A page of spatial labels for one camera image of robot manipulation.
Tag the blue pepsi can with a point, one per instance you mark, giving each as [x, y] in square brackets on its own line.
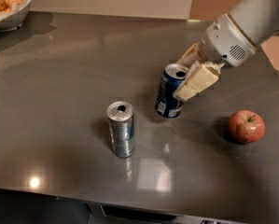
[171, 77]

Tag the white fruit bowl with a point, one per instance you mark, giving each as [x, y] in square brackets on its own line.
[12, 18]

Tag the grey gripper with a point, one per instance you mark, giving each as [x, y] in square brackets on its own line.
[227, 40]

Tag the red apple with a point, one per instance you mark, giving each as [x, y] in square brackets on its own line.
[246, 126]

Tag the orange fruit middle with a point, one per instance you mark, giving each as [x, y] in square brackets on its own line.
[10, 3]

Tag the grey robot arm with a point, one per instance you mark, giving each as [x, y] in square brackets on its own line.
[258, 19]

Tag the silver redbull can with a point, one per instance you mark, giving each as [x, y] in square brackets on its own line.
[121, 126]

